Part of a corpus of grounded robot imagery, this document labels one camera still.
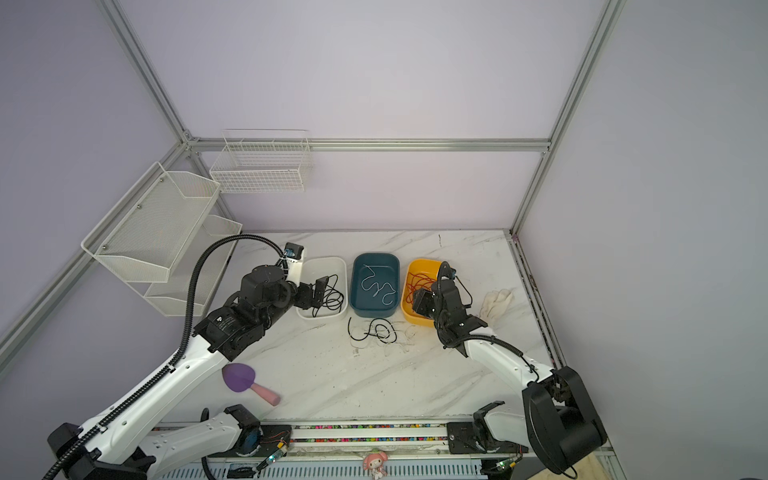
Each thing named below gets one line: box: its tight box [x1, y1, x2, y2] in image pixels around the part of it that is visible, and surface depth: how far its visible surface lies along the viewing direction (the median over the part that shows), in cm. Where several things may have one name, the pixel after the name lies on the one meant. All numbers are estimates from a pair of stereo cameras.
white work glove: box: [479, 289, 513, 328], surface depth 100 cm
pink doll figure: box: [362, 452, 389, 480], surface depth 70 cm
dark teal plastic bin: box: [349, 253, 400, 318], surface depth 105 cm
